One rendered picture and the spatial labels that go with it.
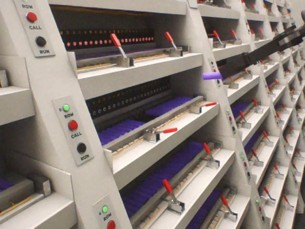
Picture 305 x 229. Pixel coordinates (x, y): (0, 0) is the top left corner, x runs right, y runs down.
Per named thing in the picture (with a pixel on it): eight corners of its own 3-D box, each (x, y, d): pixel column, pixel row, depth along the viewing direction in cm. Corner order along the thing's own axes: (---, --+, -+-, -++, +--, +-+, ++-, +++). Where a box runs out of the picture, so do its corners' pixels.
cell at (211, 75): (202, 80, 67) (227, 79, 63) (202, 73, 67) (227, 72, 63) (205, 78, 68) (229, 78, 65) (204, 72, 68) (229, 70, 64)
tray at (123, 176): (218, 113, 100) (219, 89, 97) (114, 194, 52) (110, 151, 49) (173, 107, 111) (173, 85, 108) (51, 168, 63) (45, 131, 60)
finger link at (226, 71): (250, 65, 59) (249, 66, 59) (224, 78, 64) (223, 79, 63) (244, 54, 59) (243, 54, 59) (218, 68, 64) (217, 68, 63)
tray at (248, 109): (269, 113, 157) (271, 91, 153) (240, 151, 109) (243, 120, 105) (235, 109, 168) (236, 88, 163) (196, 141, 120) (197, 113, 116)
